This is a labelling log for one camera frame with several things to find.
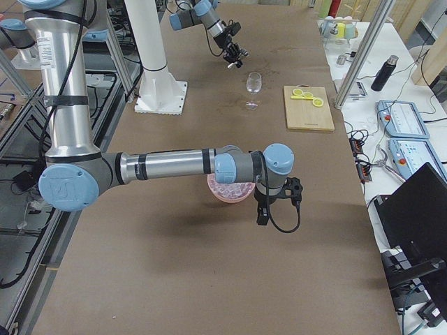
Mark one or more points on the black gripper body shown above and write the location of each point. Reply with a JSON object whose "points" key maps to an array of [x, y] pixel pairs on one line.
{"points": [[262, 201], [221, 42]]}

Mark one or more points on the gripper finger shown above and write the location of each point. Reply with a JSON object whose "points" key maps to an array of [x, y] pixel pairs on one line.
{"points": [[236, 51], [232, 57]]}

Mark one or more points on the steel jigger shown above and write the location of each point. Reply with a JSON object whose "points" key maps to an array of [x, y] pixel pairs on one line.
{"points": [[240, 63]]}

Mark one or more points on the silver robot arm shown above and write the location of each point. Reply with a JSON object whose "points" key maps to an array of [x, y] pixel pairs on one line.
{"points": [[203, 12], [77, 172]]}

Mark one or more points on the pink bowl of ice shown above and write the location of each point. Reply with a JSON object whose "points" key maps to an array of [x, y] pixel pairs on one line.
{"points": [[230, 193]]}

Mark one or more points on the clear wine glass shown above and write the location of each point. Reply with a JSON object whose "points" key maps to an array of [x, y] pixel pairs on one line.
{"points": [[253, 85]]}

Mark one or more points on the bamboo cutting board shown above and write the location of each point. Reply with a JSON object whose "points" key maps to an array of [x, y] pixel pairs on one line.
{"points": [[302, 115]]}

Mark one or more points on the lemon slice near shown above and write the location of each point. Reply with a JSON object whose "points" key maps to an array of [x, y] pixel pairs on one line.
{"points": [[317, 102]]}

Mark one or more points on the cup rack with cups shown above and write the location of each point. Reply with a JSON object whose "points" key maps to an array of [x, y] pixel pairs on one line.
{"points": [[338, 30]]}

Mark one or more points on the black water bottle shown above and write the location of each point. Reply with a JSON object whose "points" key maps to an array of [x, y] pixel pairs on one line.
{"points": [[384, 73]]}

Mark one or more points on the teach pendant near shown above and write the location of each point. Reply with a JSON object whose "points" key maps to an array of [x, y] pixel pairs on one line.
{"points": [[410, 154]]}

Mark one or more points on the teach pendant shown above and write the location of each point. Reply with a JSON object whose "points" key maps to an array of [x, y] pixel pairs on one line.
{"points": [[410, 154], [401, 119]]}

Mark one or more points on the teach pendant far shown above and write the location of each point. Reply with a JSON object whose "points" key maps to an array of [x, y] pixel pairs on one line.
{"points": [[401, 119]]}

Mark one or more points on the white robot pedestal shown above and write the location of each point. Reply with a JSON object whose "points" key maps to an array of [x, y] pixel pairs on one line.
{"points": [[159, 91]]}

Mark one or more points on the aluminium frame post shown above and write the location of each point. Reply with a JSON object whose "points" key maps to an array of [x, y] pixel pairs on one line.
{"points": [[371, 34]]}

